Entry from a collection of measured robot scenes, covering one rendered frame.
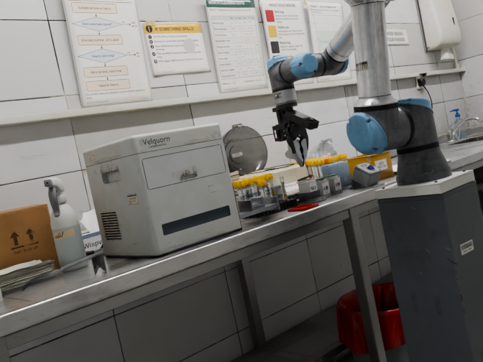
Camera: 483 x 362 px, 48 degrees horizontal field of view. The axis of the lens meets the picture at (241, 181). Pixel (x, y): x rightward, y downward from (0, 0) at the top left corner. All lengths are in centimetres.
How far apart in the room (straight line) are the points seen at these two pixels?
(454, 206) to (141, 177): 82
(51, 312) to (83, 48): 111
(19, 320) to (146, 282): 29
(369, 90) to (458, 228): 44
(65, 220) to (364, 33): 89
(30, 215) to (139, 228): 32
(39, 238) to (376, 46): 101
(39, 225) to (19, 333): 44
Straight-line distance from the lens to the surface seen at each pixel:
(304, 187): 179
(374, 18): 147
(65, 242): 146
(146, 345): 210
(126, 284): 125
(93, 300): 121
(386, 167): 213
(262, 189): 168
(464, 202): 160
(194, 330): 221
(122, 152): 137
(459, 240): 156
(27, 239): 155
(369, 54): 147
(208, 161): 144
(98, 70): 205
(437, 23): 375
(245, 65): 248
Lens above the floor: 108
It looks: 3 degrees down
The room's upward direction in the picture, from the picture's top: 12 degrees counter-clockwise
